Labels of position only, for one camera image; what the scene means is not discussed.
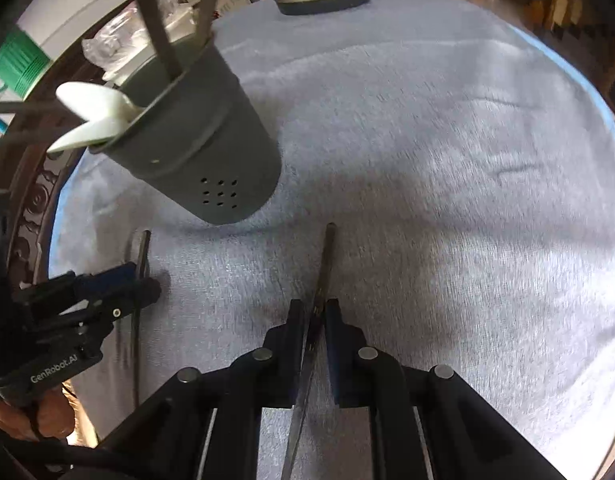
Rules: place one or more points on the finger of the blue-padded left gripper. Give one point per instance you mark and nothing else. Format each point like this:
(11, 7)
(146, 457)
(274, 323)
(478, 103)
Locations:
(118, 300)
(68, 289)

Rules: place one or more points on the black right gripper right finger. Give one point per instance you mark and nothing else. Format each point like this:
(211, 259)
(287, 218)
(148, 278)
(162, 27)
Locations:
(424, 424)

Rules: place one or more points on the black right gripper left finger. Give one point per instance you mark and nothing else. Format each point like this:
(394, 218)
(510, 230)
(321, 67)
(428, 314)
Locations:
(207, 425)

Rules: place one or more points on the dark chopstick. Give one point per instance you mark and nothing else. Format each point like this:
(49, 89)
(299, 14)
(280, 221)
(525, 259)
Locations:
(316, 323)
(159, 40)
(204, 20)
(142, 268)

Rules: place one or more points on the white plastic spoon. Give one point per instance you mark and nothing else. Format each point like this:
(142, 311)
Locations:
(93, 102)
(90, 133)

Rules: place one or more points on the dark carved wooden sideboard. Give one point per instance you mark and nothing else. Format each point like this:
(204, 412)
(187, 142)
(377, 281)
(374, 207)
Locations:
(32, 177)

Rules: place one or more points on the dark grey utensil holder cup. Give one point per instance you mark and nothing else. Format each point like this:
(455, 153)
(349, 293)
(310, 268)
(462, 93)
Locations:
(198, 139)

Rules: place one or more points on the green thermos jug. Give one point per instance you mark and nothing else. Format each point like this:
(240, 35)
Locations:
(22, 63)

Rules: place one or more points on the grey fleece table cloth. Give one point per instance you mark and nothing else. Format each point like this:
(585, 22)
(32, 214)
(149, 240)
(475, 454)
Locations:
(471, 175)

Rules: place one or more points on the clear plastic bag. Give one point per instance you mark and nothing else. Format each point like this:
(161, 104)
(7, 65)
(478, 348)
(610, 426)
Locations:
(126, 34)

